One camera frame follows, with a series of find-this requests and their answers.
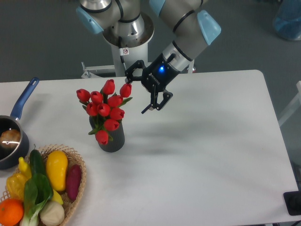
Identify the blue translucent container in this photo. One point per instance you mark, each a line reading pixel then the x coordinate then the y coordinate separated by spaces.
pixel 287 22

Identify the yellow banana tip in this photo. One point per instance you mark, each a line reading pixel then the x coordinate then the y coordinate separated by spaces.
pixel 57 197

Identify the brown bread bun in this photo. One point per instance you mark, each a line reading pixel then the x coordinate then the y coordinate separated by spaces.
pixel 10 139

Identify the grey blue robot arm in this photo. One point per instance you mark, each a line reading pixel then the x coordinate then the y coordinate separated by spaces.
pixel 194 29

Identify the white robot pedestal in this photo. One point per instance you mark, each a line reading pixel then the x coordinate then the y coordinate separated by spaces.
pixel 129 43

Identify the dark grey ribbed vase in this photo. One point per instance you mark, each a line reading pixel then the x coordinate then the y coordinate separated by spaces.
pixel 109 133

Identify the small yellow pepper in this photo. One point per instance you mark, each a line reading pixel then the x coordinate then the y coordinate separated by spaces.
pixel 24 168

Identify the white metal frame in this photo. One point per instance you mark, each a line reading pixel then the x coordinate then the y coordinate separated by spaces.
pixel 292 107

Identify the orange fruit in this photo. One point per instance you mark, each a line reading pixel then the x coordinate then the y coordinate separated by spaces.
pixel 11 212

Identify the yellow bell pepper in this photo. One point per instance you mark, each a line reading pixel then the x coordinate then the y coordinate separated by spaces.
pixel 15 185

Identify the dark green cucumber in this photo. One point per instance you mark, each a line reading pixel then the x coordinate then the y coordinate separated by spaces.
pixel 37 163

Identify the purple sweet potato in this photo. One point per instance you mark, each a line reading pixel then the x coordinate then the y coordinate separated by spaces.
pixel 73 181

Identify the black device at table edge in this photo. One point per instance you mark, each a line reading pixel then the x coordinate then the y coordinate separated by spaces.
pixel 293 202

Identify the beige garlic bulb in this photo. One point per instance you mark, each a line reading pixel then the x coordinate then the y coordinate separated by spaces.
pixel 52 214

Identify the green bok choy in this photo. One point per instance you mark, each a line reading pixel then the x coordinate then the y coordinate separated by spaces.
pixel 37 192

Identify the yellow squash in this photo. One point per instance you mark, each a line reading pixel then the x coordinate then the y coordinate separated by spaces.
pixel 56 168

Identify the blue handled saucepan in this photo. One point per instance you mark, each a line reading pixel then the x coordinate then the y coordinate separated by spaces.
pixel 9 157

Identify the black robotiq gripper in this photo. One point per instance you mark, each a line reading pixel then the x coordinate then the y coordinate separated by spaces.
pixel 158 74

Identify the red tulip bouquet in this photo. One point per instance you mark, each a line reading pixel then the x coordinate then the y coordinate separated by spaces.
pixel 106 102

